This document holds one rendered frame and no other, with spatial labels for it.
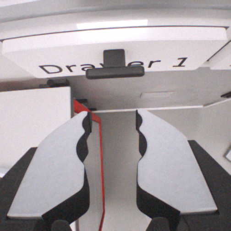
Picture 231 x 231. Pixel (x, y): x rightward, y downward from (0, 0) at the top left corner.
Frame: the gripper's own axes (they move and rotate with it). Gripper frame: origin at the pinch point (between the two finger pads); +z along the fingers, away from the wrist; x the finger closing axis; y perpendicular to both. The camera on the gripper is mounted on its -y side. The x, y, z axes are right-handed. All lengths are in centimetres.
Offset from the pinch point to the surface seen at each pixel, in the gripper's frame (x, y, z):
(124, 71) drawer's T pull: 1.3, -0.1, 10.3
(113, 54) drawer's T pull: 0.0, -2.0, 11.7
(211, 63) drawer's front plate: 17.1, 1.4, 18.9
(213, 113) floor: 63, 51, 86
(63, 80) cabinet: -12.7, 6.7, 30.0
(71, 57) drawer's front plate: -5.8, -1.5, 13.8
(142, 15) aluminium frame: 3.4, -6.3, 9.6
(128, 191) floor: 3, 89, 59
